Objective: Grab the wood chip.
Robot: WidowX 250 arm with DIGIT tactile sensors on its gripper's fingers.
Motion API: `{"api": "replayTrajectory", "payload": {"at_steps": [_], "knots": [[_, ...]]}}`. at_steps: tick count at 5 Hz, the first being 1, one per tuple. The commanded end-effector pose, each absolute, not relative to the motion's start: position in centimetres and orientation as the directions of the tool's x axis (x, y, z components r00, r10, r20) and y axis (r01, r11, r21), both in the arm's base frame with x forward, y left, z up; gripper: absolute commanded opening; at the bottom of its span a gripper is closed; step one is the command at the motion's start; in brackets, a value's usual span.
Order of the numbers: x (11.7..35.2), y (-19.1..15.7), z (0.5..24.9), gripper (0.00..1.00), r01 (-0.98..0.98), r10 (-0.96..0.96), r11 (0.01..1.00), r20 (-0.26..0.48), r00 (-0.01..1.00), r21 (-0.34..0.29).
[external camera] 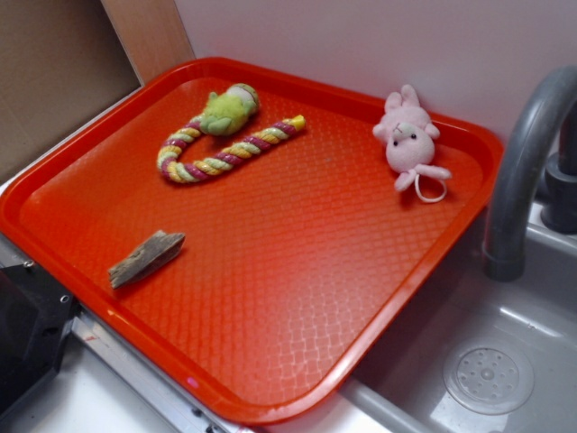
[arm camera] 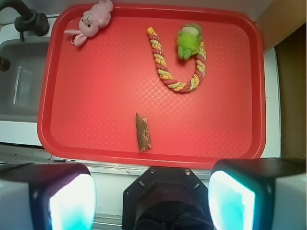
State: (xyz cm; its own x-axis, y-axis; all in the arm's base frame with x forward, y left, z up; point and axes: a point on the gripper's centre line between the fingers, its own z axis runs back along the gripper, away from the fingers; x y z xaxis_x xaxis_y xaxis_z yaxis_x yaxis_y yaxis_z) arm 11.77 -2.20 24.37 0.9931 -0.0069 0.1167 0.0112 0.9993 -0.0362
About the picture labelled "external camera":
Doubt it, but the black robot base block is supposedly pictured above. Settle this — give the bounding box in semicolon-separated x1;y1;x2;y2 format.
1;260;78;419

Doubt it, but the brown wood chip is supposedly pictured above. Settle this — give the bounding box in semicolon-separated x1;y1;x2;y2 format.
108;230;186;290

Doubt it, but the red plastic tray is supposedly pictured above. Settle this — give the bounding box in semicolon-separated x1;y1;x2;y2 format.
1;58;503;426

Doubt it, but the pink plush bunny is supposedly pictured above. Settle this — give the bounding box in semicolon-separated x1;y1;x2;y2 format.
372;84;452;204

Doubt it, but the grey toy sink basin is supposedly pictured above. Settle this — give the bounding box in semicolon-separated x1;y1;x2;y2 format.
341;204;576;432

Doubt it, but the light wooden board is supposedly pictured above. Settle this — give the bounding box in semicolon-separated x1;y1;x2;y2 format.
102;0;196;85

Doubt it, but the brown cardboard panel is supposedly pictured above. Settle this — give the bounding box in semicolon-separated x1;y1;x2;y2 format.
1;1;140;181

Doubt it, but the grey toy faucet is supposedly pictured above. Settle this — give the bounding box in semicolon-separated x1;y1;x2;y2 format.
482;65;576;281

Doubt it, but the green frog rope toy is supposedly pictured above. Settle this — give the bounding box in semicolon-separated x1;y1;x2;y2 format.
156;83;306;184

